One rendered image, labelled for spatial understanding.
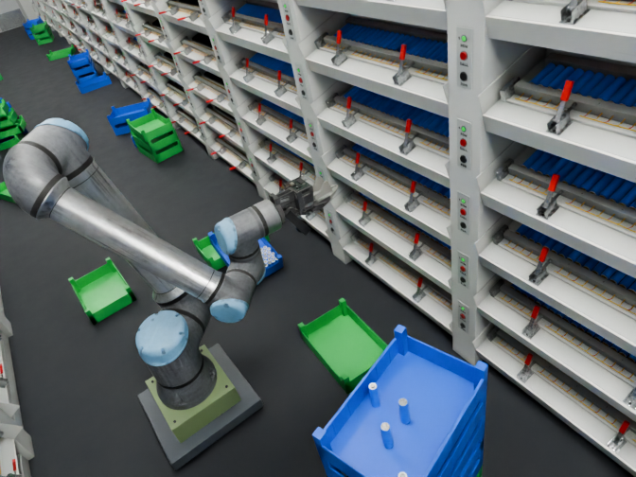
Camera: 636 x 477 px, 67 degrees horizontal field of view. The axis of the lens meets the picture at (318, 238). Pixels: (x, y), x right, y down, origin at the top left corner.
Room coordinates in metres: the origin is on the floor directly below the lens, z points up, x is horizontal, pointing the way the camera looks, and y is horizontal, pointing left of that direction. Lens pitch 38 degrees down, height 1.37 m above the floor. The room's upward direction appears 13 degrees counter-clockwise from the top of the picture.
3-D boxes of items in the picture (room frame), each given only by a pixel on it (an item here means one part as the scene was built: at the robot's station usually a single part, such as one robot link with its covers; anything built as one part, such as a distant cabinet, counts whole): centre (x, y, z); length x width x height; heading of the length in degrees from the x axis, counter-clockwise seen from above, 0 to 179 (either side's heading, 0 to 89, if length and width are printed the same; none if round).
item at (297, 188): (1.13, 0.05, 0.63); 0.12 x 0.08 x 0.09; 116
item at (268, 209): (1.10, 0.12, 0.63); 0.10 x 0.05 x 0.09; 26
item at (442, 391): (0.50, -0.08, 0.52); 0.30 x 0.20 x 0.08; 133
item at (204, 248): (1.85, 0.40, 0.04); 0.30 x 0.20 x 0.08; 116
